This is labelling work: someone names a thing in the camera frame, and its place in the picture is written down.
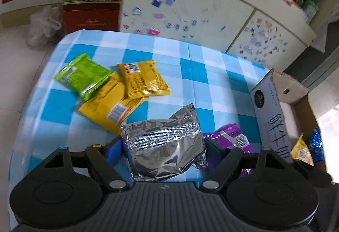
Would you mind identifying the cream cabinet with stickers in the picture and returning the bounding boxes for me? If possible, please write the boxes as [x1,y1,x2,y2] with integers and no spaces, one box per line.
[119,0,316,70]

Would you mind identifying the silver foil snack packet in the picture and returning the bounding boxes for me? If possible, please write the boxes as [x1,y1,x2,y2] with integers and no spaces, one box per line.
[121,104,208,181]

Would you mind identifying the yellow snack packet bottom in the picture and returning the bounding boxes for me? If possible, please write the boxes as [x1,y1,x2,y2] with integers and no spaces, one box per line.
[290,134,314,166]

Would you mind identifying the green snack packet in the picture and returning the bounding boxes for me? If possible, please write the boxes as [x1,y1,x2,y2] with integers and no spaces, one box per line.
[54,53,117,101]

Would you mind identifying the red brown carton box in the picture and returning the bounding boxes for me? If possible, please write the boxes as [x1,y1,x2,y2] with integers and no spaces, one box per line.
[62,0,122,33]

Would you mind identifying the purple snack packet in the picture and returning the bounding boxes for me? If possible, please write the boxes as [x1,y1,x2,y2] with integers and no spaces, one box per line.
[203,123,253,177]

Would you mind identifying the clear plastic bag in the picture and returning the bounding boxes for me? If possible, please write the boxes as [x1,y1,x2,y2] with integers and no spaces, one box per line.
[26,6,63,48]

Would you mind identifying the open cardboard box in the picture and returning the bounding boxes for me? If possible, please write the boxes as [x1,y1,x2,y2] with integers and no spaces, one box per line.
[250,69,326,171]

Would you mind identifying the dark blue snack packet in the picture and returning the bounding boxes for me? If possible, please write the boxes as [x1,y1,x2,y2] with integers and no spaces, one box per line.
[306,127,325,164]

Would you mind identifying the blue checkered tablecloth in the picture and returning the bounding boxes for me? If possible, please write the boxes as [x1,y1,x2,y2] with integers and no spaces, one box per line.
[9,30,268,188]

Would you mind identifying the yellow snack packet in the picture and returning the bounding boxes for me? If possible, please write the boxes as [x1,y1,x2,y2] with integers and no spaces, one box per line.
[290,134,314,166]
[118,60,171,99]
[79,74,148,136]

